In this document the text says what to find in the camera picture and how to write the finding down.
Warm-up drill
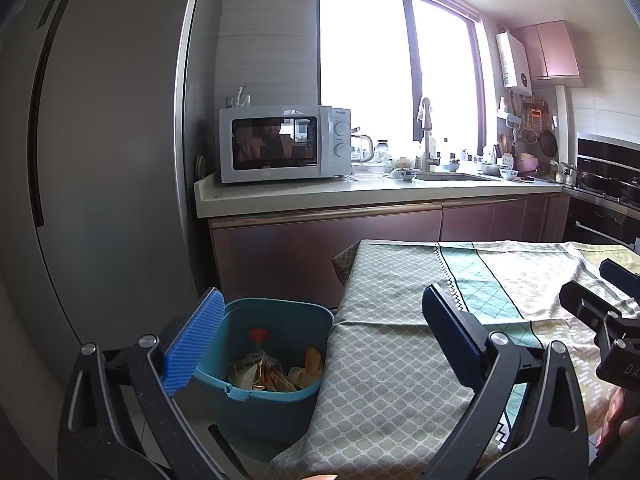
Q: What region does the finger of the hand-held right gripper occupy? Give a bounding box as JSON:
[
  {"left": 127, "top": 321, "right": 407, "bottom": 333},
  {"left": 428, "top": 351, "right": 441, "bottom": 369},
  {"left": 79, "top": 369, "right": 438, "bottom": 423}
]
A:
[
  {"left": 559, "top": 280, "right": 640, "bottom": 348},
  {"left": 599, "top": 259, "right": 640, "bottom": 291}
]

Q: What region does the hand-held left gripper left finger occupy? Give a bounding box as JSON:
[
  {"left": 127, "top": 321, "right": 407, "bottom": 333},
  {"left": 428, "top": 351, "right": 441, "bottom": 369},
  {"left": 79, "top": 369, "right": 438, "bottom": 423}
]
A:
[{"left": 57, "top": 287, "right": 226, "bottom": 480}]

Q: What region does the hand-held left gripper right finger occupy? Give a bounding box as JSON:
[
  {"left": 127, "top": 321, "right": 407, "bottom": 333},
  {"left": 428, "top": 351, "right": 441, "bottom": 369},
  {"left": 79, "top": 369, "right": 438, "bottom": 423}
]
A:
[{"left": 421, "top": 284, "right": 590, "bottom": 480}]

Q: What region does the clear plastic bottle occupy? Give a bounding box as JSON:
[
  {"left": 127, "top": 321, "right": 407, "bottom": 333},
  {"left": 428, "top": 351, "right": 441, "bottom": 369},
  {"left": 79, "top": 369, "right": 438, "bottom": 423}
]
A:
[{"left": 245, "top": 327, "right": 273, "bottom": 366}]

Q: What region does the gold snack wrapper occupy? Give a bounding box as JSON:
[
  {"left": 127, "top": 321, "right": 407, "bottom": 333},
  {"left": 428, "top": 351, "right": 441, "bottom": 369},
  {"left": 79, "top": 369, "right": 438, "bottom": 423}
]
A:
[{"left": 250, "top": 367, "right": 296, "bottom": 391}]

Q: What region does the blue plastic bin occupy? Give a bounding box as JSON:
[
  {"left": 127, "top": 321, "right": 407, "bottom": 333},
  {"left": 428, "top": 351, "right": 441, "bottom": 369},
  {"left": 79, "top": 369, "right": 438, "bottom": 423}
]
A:
[{"left": 192, "top": 297, "right": 335, "bottom": 443}]

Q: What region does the orange peel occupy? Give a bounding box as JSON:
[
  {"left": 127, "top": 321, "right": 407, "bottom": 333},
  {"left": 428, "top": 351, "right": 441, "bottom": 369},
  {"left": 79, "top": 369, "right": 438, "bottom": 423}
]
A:
[{"left": 302, "top": 347, "right": 326, "bottom": 378}]

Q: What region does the person's right hand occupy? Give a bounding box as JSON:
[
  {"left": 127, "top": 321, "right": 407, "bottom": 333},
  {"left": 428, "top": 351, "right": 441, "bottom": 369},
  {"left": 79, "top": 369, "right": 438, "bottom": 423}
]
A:
[{"left": 595, "top": 390, "right": 640, "bottom": 451}]

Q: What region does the black built-in oven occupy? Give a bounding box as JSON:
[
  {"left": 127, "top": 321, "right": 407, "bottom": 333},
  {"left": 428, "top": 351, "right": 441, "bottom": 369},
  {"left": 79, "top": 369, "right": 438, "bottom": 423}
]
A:
[{"left": 562, "top": 195, "right": 640, "bottom": 248}]

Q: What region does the patterned tablecloth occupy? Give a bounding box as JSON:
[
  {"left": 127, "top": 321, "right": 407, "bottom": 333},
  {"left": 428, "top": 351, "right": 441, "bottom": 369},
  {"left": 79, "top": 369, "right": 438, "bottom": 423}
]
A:
[{"left": 260, "top": 239, "right": 640, "bottom": 480}]

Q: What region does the black wok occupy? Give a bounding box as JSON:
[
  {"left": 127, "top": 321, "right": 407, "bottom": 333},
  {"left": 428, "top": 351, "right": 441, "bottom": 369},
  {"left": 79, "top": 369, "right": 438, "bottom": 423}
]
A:
[{"left": 577, "top": 170, "right": 618, "bottom": 191}]

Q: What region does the black range hood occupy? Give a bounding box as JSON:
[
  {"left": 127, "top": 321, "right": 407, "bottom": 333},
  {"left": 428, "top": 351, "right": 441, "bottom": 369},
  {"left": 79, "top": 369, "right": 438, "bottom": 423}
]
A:
[{"left": 576, "top": 132, "right": 640, "bottom": 161}]

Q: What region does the pink base cabinet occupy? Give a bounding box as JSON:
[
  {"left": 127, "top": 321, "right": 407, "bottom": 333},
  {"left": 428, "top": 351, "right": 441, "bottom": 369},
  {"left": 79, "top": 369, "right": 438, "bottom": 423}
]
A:
[{"left": 194, "top": 170, "right": 571, "bottom": 311}]

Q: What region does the steel faucet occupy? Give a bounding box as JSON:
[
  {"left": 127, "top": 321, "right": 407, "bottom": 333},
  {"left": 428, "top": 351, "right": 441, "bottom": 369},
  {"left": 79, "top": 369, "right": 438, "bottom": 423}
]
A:
[{"left": 420, "top": 130, "right": 441, "bottom": 173}]

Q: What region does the clear electric kettle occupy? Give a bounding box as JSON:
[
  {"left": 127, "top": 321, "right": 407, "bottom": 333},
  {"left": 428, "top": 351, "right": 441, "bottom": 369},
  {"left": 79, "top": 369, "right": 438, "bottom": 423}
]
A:
[{"left": 351, "top": 127, "right": 376, "bottom": 163}]

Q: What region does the grey refrigerator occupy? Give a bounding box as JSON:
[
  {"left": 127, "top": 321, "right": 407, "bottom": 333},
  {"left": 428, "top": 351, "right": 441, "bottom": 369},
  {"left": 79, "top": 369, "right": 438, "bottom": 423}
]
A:
[{"left": 0, "top": 0, "right": 211, "bottom": 480}]

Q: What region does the dark hanging cloth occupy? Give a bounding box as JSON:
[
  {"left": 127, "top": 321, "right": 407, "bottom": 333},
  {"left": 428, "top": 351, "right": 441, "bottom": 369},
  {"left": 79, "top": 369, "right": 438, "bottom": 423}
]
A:
[{"left": 414, "top": 96, "right": 433, "bottom": 143}]

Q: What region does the white microwave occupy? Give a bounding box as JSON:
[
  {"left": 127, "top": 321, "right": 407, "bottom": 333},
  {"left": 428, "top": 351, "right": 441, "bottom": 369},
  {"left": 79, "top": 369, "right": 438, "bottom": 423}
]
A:
[{"left": 218, "top": 105, "right": 353, "bottom": 184}]

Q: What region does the white water heater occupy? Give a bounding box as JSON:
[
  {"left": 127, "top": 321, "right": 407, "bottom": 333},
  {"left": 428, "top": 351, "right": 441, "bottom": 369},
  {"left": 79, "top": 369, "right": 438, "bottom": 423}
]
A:
[{"left": 496, "top": 31, "right": 532, "bottom": 93}]

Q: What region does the kitchen window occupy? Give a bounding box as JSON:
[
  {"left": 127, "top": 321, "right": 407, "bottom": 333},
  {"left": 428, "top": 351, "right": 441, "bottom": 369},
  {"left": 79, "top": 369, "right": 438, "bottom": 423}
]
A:
[{"left": 317, "top": 0, "right": 488, "bottom": 158}]

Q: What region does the pink wall cabinet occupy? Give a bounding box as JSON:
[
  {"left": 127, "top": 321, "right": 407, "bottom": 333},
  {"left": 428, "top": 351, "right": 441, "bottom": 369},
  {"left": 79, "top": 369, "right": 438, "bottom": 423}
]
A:
[{"left": 512, "top": 20, "right": 581, "bottom": 81}]

